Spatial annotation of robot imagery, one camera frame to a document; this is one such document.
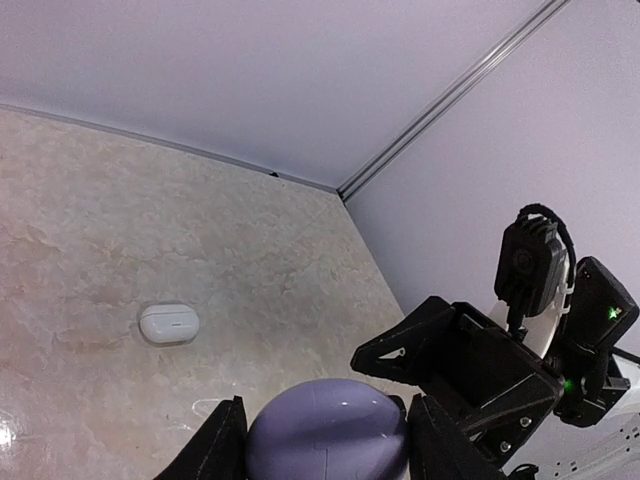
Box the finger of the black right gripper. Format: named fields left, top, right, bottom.
left=350, top=296, right=456, bottom=383
left=459, top=394, right=555, bottom=463

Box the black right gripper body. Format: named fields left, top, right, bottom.
left=424, top=299, right=559, bottom=464

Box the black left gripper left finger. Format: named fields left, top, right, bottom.
left=154, top=396, right=248, bottom=480

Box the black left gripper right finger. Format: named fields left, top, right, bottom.
left=407, top=394, right=505, bottom=480

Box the purple earbud charging case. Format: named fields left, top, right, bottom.
left=245, top=379, right=408, bottom=480

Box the white earbud charging case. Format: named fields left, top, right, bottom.
left=139, top=303, right=200, bottom=345

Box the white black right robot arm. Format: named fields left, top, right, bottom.
left=351, top=253, right=639, bottom=479

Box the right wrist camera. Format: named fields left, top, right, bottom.
left=494, top=216, right=565, bottom=317

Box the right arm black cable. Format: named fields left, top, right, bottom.
left=517, top=202, right=579, bottom=286

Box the aluminium corner post right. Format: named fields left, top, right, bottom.
left=337, top=0, right=570, bottom=203

